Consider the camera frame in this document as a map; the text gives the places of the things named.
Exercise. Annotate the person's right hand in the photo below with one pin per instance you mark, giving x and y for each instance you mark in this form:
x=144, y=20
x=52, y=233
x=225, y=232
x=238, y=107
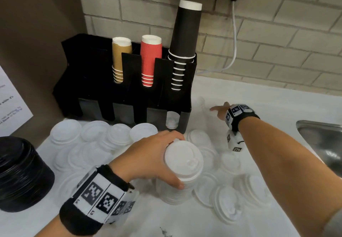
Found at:
x=222, y=110

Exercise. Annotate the person's left hand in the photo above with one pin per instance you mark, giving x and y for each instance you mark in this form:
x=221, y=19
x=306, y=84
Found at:
x=147, y=159

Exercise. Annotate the pile of white cup lids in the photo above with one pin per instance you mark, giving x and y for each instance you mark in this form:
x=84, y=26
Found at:
x=90, y=131

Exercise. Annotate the black cup and lid organizer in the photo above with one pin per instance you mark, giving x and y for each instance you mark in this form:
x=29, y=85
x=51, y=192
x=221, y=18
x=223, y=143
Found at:
x=85, y=79

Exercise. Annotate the stack of black lids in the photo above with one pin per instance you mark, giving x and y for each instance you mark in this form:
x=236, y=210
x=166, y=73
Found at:
x=24, y=175

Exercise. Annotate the person's right forearm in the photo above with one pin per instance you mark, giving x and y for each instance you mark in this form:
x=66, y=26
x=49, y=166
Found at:
x=288, y=170

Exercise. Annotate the right marker wristband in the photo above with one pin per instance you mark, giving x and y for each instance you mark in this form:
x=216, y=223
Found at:
x=240, y=116

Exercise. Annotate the marker wristband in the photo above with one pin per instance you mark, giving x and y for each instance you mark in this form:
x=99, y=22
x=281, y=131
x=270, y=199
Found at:
x=90, y=199
x=240, y=116

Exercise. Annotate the left marker wristband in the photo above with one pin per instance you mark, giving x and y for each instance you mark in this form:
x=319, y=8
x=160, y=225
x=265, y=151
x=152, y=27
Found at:
x=90, y=199

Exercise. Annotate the stack of red paper cups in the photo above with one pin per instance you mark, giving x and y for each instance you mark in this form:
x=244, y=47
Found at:
x=150, y=57

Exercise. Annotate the stack of black paper cups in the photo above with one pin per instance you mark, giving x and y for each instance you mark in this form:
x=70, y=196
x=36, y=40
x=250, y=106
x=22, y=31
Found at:
x=185, y=28

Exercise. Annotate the stack of gold paper cups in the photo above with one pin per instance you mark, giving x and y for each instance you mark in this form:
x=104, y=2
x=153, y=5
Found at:
x=120, y=57

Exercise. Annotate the steel sink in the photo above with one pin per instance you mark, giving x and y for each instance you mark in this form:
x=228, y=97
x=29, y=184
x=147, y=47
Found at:
x=323, y=143

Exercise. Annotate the microwave safety poster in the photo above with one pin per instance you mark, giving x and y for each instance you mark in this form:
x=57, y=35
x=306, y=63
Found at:
x=10, y=105

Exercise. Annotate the gray shirt sleeve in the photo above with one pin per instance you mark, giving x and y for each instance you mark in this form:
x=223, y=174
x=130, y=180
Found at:
x=334, y=226

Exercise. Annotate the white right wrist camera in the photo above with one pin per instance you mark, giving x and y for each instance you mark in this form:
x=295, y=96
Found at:
x=235, y=143

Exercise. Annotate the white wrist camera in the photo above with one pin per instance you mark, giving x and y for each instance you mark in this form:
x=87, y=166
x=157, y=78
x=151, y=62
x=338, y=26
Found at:
x=129, y=207
x=235, y=143

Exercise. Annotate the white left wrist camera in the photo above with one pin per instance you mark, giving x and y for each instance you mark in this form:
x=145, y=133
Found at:
x=129, y=207

